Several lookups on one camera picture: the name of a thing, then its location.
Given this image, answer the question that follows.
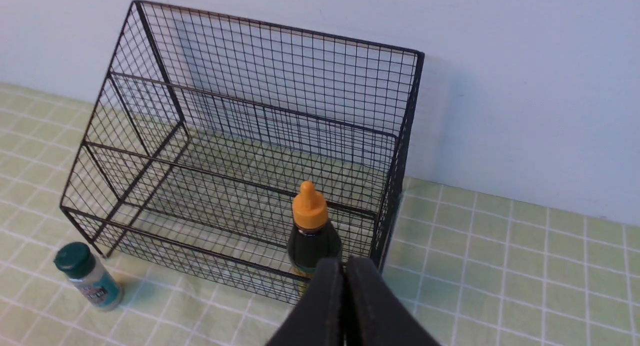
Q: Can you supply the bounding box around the black wire mesh shelf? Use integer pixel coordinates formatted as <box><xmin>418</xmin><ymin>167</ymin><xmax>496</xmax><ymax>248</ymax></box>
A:
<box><xmin>59</xmin><ymin>0</ymin><xmax>426</xmax><ymax>304</ymax></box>

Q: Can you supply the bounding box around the green-capped seasoning shaker bottle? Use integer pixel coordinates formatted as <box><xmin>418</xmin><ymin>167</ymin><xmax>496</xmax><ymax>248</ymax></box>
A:
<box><xmin>54</xmin><ymin>242</ymin><xmax>124</xmax><ymax>311</ymax></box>

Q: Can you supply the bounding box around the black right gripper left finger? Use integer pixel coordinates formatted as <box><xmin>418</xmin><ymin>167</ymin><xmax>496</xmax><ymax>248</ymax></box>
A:
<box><xmin>267</xmin><ymin>258</ymin><xmax>345</xmax><ymax>346</ymax></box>

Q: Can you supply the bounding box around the yellow-capped dark sauce bottle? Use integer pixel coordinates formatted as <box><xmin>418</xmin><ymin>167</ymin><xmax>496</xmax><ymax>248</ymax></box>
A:
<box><xmin>286</xmin><ymin>181</ymin><xmax>343</xmax><ymax>279</ymax></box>

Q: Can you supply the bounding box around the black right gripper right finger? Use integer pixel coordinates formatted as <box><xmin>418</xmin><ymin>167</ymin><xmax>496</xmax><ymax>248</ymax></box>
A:
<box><xmin>345</xmin><ymin>256</ymin><xmax>439</xmax><ymax>346</ymax></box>

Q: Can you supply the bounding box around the green checkered tablecloth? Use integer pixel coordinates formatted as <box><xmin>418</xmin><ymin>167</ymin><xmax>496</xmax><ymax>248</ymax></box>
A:
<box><xmin>0</xmin><ymin>84</ymin><xmax>640</xmax><ymax>346</ymax></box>

